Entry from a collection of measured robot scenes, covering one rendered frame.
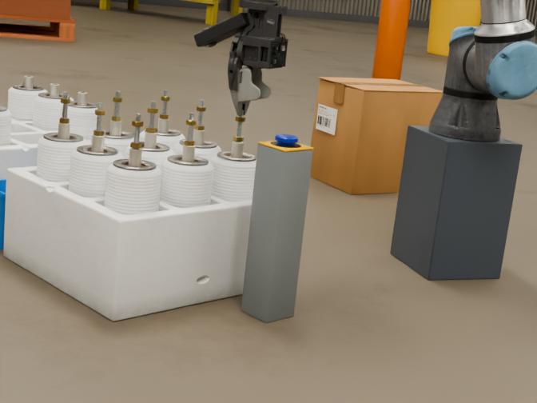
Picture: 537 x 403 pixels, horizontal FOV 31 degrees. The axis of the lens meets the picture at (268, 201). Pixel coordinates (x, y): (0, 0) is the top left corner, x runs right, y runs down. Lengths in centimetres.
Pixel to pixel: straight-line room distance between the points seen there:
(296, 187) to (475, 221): 54
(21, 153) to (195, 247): 55
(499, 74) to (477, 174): 25
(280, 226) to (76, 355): 41
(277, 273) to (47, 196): 45
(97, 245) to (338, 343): 45
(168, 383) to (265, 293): 32
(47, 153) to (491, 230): 94
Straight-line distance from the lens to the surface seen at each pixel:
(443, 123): 206
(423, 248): 208
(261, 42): 176
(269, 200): 167
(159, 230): 166
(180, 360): 154
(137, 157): 168
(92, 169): 175
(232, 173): 180
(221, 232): 176
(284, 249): 169
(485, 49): 193
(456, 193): 204
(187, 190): 173
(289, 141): 166
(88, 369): 149
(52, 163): 185
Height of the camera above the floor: 63
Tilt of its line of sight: 14 degrees down
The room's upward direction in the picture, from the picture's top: 6 degrees clockwise
